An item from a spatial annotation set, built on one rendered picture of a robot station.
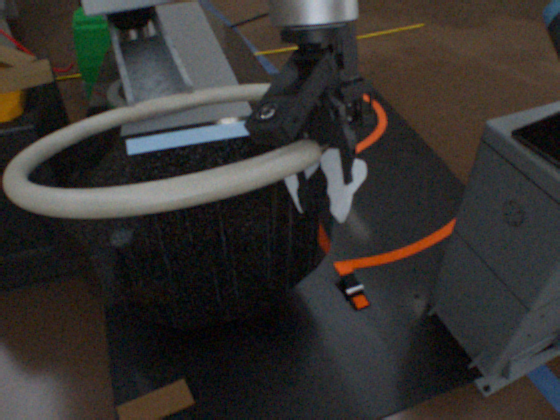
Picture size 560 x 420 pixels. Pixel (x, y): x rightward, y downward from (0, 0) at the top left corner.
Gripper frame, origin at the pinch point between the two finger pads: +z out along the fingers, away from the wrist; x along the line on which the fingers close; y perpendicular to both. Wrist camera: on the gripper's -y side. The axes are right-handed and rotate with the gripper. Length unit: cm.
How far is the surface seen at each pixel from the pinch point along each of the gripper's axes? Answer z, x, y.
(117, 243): 38, 84, 15
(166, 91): -7, 48, 16
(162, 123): 6, 74, 31
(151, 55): -13, 62, 24
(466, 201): 43, 15, 96
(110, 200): -7.4, 9.0, -19.6
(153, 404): 96, 81, 8
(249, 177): -7.3, 0.5, -9.2
